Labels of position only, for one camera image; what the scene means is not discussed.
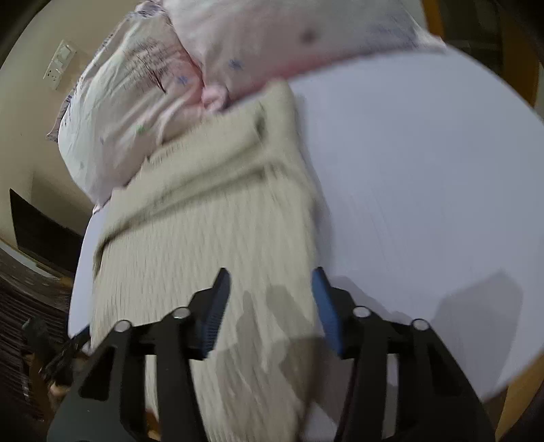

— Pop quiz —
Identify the beige cable-knit sweater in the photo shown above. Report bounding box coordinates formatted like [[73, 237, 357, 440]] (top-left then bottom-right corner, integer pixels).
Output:
[[90, 81, 318, 441]]

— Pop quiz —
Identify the pink floral pillow left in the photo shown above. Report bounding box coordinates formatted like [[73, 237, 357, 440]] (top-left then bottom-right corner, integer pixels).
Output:
[[47, 1, 225, 206]]

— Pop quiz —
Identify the pink floral pillow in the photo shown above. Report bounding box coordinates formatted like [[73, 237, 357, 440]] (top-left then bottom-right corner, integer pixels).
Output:
[[161, 0, 444, 99], [47, 1, 225, 206]]

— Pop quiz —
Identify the pink floral pillow right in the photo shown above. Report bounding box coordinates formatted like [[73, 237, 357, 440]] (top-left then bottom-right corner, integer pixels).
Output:
[[161, 0, 444, 99]]

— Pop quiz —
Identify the white wall socket plate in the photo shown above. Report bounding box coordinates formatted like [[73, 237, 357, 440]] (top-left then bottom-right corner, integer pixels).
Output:
[[42, 39, 78, 90]]

